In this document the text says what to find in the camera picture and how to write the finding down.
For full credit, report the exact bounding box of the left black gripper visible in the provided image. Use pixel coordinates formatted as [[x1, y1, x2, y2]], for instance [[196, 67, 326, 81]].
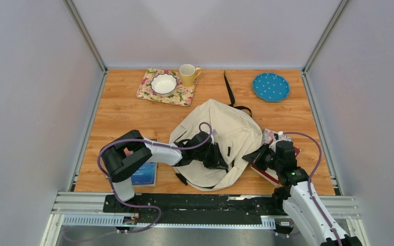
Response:
[[193, 142, 229, 170]]

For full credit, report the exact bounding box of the blue polka dot plate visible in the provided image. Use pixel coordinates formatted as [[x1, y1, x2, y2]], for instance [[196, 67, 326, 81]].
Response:
[[252, 72, 290, 102]]

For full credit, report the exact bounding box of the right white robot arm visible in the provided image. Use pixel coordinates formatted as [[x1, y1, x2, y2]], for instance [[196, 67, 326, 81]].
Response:
[[243, 140, 362, 245]]

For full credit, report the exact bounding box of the red bordered white book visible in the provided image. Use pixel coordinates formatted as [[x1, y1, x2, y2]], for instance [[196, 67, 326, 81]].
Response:
[[249, 146, 308, 187]]

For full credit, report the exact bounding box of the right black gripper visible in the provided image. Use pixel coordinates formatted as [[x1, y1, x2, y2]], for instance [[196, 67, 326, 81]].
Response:
[[241, 143, 281, 172]]

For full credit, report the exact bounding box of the blue sunset cover book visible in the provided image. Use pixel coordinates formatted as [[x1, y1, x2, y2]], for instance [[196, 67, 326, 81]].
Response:
[[131, 162, 158, 187]]

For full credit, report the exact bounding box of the beige canvas backpack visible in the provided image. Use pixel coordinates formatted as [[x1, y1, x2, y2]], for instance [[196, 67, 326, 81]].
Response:
[[169, 99, 262, 191]]

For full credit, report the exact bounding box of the white bowl with dark rim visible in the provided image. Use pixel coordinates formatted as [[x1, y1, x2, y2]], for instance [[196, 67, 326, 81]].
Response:
[[150, 74, 178, 97]]

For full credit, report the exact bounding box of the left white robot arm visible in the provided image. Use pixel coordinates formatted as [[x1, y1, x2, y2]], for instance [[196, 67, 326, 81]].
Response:
[[97, 130, 228, 213]]

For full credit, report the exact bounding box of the yellow ceramic mug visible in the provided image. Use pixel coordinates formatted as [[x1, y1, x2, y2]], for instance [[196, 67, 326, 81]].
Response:
[[179, 64, 202, 87]]

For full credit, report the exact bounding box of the floral square tray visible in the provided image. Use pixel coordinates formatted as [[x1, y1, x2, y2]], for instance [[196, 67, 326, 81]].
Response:
[[136, 68, 198, 107]]

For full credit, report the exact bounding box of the floral patterned small book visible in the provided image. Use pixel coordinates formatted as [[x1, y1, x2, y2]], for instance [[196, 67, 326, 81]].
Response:
[[262, 129, 292, 146]]

